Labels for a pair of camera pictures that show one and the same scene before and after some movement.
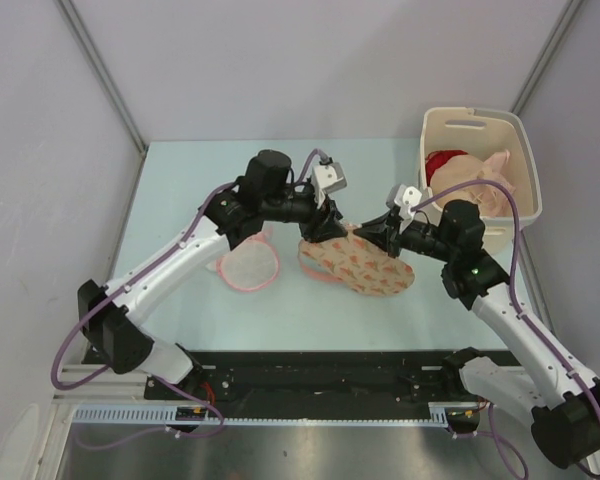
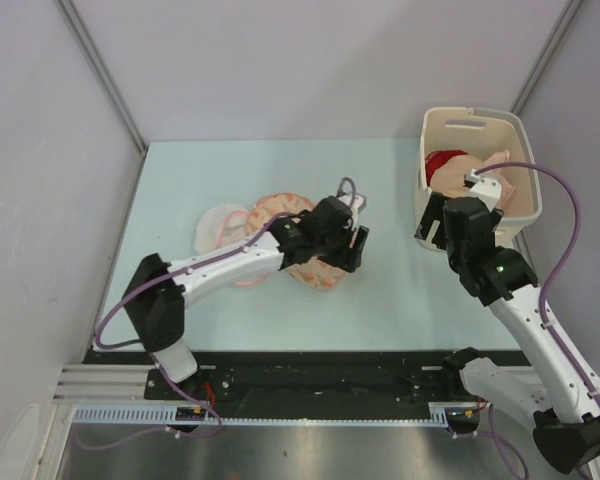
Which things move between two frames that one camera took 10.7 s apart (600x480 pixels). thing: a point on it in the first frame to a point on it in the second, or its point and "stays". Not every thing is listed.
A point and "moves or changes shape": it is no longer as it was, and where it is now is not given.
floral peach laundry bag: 358,262 moves or changes shape
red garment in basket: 437,159 stays
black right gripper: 384,232 to 433,212
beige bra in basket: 456,171 stays
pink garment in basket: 495,200 stays
